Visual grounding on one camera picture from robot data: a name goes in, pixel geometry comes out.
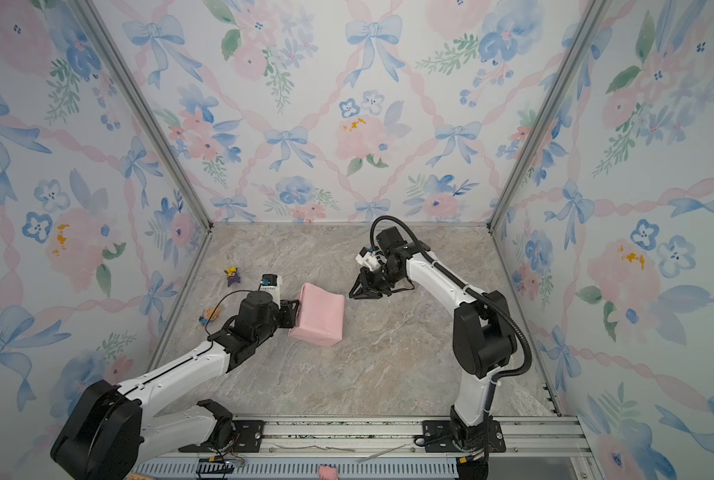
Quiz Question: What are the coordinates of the purple wrapping paper sheet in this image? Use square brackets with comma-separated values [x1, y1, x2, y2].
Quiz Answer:
[289, 283, 346, 347]

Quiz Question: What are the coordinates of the black corrugated cable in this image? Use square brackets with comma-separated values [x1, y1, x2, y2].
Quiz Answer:
[369, 215, 533, 379]

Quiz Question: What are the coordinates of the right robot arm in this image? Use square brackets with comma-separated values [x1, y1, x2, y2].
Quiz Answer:
[349, 215, 533, 453]

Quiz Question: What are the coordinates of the orange toy figure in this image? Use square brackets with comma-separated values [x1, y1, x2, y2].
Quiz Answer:
[199, 307, 222, 326]

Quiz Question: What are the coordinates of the aluminium rail frame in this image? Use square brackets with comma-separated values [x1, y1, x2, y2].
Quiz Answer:
[127, 416, 602, 479]

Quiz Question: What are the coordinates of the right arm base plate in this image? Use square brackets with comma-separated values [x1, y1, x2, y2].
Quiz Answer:
[414, 417, 506, 455]

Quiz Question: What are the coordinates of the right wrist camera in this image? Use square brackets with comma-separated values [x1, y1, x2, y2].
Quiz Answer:
[355, 247, 384, 272]

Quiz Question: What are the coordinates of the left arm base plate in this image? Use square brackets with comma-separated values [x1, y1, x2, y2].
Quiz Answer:
[178, 420, 266, 454]

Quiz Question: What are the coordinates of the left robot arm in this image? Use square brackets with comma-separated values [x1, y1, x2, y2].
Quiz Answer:
[50, 290, 300, 479]

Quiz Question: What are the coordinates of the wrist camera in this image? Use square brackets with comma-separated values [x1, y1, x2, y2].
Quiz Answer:
[259, 273, 281, 307]
[355, 247, 384, 272]

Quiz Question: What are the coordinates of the pink object on rail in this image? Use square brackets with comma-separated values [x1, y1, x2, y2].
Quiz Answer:
[317, 465, 339, 480]

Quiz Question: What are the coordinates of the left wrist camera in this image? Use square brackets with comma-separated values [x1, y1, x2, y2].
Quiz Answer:
[259, 273, 281, 307]

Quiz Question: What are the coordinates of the yellow purple toy figure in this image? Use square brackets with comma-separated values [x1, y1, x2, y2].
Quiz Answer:
[224, 267, 241, 287]

